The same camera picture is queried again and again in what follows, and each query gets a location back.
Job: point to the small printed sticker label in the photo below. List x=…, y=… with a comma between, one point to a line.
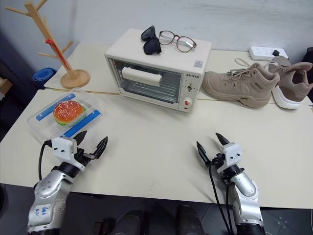
x=198, y=63

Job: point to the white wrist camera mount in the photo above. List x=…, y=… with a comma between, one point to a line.
x=232, y=154
x=62, y=147

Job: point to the small black metal toggle switch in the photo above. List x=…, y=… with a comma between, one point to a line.
x=189, y=88

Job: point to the clear plastic container blue clips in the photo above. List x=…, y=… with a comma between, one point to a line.
x=36, y=124

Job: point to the rolled blue mat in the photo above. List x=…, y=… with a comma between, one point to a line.
x=42, y=77

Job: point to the white power strip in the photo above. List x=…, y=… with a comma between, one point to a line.
x=259, y=51

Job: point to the black object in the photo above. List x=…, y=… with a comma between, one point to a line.
x=308, y=55

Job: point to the light wooden block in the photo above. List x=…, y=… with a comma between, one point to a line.
x=4, y=85

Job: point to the beige sneaker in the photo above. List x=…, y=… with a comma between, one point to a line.
x=232, y=85
x=293, y=83

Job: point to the glass oven door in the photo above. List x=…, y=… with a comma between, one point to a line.
x=168, y=85

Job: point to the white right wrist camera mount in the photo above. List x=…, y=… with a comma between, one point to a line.
x=232, y=154

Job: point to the black sunglasses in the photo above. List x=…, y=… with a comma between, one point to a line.
x=151, y=46

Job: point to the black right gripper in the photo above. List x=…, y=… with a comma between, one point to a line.
x=217, y=160

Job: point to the toy hamburger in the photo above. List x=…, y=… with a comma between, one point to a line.
x=68, y=110

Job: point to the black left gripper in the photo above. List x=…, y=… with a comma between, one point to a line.
x=83, y=157

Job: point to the white toaster oven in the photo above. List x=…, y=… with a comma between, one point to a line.
x=127, y=41

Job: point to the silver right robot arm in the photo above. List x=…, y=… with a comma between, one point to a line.
x=247, y=193

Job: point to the brown framed clear eyeglasses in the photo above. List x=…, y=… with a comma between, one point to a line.
x=187, y=44

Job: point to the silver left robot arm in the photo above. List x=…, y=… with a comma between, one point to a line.
x=49, y=186

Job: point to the black plug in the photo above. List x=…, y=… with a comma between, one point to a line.
x=276, y=53

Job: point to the wooden tree rack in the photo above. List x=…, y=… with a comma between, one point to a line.
x=74, y=79

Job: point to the white and red timer knob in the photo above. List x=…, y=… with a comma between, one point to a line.
x=187, y=102

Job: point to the blue container clip strip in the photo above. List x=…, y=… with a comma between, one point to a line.
x=90, y=117
x=45, y=112

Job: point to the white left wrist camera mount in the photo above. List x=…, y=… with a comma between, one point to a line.
x=62, y=147

